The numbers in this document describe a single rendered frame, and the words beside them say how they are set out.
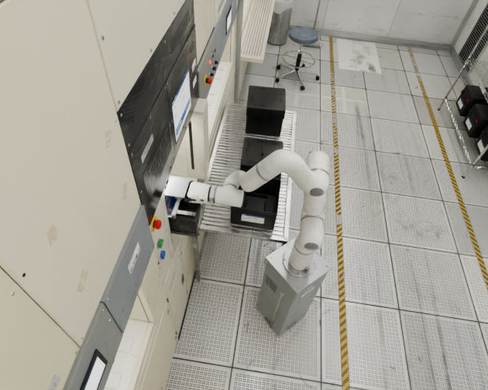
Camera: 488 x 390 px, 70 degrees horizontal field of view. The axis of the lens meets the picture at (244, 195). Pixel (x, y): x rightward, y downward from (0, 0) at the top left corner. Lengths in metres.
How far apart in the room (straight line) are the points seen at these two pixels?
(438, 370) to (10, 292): 2.72
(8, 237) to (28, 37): 0.33
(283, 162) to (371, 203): 2.23
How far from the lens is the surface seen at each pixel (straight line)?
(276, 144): 2.56
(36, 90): 0.72
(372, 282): 3.08
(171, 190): 1.69
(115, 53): 0.99
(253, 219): 2.11
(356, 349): 2.82
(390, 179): 3.87
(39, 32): 0.73
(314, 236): 1.70
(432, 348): 3.06
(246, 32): 4.00
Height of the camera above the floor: 2.55
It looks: 50 degrees down
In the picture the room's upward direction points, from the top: 5 degrees clockwise
